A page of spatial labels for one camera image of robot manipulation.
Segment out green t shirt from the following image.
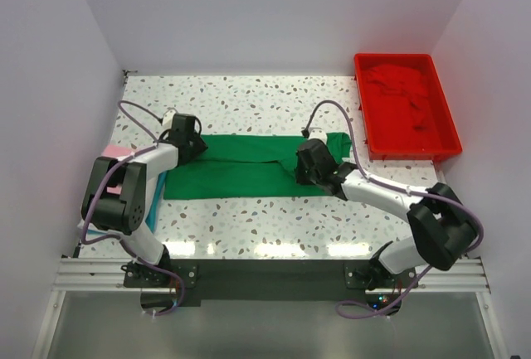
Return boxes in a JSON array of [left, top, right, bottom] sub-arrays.
[[162, 131, 353, 201]]

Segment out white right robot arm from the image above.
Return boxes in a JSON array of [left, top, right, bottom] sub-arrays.
[[295, 138, 484, 290]]

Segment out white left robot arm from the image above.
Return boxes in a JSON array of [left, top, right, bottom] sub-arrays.
[[81, 112, 207, 289]]

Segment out folded pink t shirt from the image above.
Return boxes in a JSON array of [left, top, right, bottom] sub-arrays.
[[101, 145, 133, 195]]

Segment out folded teal t shirt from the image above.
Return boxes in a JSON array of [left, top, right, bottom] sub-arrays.
[[78, 172, 168, 235]]

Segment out red t shirt in bin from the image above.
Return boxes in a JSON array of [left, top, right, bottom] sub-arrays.
[[363, 64, 440, 153]]

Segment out red plastic bin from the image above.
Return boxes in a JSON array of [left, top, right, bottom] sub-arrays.
[[353, 53, 462, 163]]

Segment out folded white t shirt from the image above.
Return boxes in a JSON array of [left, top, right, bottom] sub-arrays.
[[76, 170, 165, 236]]

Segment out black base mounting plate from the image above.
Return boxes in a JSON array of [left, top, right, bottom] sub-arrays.
[[121, 260, 418, 309]]

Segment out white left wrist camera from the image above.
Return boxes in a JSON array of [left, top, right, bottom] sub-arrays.
[[160, 108, 178, 130]]

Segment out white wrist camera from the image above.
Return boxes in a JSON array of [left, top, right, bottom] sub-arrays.
[[160, 108, 178, 130], [301, 127, 328, 143]]

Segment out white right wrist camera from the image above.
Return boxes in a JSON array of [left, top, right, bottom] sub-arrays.
[[301, 127, 328, 143]]

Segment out aluminium frame rail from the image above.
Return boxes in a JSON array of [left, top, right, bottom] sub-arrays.
[[31, 163, 494, 359]]

